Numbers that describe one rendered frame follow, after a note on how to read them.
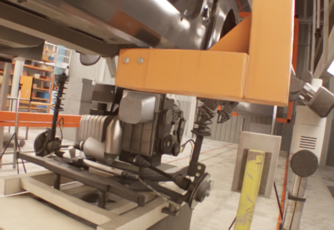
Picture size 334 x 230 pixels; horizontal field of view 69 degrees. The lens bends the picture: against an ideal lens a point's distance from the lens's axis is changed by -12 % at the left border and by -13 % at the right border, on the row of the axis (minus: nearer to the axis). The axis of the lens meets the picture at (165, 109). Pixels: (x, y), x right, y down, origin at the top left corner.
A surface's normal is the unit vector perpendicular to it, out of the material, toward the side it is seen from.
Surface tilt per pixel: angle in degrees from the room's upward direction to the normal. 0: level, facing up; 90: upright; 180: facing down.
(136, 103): 90
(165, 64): 90
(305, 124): 90
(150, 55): 90
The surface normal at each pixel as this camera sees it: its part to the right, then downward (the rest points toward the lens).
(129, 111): -0.44, -0.06
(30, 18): 0.86, 0.25
